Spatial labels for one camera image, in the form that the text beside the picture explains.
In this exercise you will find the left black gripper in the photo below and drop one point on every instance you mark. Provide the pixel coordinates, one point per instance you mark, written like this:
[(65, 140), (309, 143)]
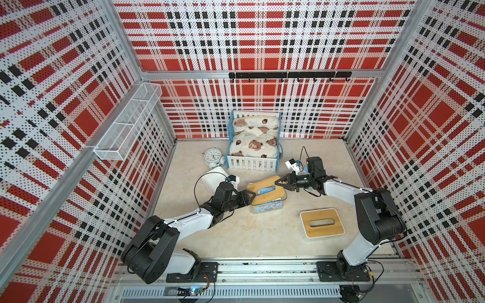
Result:
[(243, 196)]

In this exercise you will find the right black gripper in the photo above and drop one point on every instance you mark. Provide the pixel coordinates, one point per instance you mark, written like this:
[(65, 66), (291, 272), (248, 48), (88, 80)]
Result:
[(289, 178)]

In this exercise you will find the bamboo slotted lid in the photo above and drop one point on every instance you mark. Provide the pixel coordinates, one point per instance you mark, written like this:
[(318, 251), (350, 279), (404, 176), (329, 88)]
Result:
[(266, 191)]

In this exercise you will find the blue soft tissue pack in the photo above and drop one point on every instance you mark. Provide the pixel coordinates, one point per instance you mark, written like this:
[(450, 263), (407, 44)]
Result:
[(267, 206)]

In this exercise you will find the clear plastic tissue box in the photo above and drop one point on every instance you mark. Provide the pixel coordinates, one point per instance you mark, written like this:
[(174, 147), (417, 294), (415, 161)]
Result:
[(267, 206)]

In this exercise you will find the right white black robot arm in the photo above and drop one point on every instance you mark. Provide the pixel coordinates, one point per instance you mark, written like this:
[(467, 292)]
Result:
[(378, 218)]

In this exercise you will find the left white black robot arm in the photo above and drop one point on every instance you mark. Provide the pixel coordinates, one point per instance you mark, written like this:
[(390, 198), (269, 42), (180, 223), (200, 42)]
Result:
[(151, 252)]

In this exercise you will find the white tissue box bamboo lid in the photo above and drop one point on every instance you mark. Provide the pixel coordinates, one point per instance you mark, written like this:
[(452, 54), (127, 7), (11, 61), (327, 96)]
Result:
[(321, 223)]

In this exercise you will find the white alarm clock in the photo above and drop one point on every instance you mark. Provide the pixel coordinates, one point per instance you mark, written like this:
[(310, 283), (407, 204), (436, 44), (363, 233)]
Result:
[(214, 157)]

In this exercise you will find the blue white toy crib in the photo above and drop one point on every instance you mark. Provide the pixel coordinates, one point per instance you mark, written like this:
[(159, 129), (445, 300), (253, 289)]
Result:
[(252, 163)]

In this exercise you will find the bear print blanket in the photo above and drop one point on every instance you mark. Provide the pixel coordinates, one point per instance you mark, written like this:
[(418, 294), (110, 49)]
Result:
[(249, 145)]

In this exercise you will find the bear print pillow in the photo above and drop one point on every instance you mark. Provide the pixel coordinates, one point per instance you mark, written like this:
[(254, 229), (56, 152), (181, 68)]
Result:
[(256, 125)]

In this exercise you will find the green circuit board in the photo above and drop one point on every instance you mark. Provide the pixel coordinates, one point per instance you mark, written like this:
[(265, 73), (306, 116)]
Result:
[(193, 291)]

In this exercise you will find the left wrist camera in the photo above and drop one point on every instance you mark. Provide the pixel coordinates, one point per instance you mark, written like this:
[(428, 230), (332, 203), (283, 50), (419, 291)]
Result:
[(234, 180)]

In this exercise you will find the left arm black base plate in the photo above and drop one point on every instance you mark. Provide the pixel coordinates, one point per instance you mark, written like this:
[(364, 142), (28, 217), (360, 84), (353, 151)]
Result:
[(200, 273)]

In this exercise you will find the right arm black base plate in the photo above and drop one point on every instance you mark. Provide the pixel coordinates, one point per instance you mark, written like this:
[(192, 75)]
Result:
[(340, 271)]

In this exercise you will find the black hook rail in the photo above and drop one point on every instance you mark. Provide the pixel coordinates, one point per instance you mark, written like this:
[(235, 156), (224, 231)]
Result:
[(291, 75)]

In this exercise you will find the white wire mesh shelf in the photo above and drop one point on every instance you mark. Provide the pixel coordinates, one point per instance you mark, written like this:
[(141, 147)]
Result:
[(119, 139)]

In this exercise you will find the aluminium front rail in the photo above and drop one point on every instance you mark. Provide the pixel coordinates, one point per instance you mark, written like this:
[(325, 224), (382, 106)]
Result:
[(279, 280)]

